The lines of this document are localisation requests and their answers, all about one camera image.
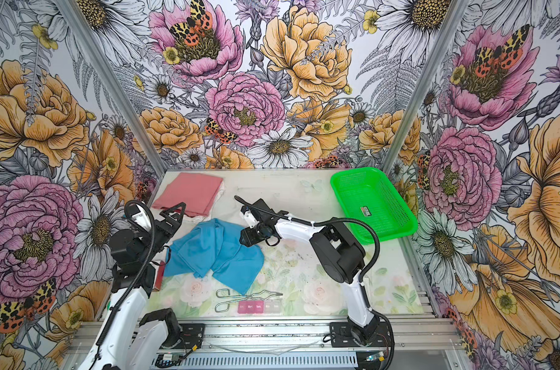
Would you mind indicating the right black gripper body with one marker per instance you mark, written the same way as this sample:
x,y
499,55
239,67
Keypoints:
x,y
253,236

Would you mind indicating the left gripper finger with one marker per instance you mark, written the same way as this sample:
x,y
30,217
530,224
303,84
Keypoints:
x,y
173,224
174,213

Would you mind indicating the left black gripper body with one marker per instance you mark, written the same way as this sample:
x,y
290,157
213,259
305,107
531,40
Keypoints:
x,y
161,233

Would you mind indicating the blue t-shirt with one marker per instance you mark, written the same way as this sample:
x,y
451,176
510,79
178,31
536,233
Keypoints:
x,y
213,247

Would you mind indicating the green plastic basket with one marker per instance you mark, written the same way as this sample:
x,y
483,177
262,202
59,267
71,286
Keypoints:
x,y
369,187

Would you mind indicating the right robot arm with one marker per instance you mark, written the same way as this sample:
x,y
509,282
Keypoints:
x,y
339,252

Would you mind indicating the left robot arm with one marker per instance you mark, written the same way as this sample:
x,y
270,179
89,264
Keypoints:
x,y
130,338

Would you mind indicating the folded pink t-shirt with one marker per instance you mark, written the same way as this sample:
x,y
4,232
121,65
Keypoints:
x,y
197,191

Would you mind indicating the red white small box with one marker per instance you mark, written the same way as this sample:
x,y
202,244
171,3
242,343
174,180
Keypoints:
x,y
159,275

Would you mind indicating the pink pill organizer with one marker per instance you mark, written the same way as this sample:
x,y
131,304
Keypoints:
x,y
258,307

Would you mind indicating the metal tongs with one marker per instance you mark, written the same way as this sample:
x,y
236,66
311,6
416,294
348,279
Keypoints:
x,y
227,298

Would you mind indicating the basket barcode sticker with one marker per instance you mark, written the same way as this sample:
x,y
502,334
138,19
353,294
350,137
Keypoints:
x,y
366,212

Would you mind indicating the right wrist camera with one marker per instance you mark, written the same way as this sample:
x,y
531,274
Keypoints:
x,y
250,220

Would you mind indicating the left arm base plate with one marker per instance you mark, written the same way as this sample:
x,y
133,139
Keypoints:
x,y
185,337

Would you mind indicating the aluminium front rail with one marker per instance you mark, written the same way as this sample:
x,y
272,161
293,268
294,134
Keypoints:
x,y
271,334

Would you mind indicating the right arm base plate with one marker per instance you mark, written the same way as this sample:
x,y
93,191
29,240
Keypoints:
x,y
349,335

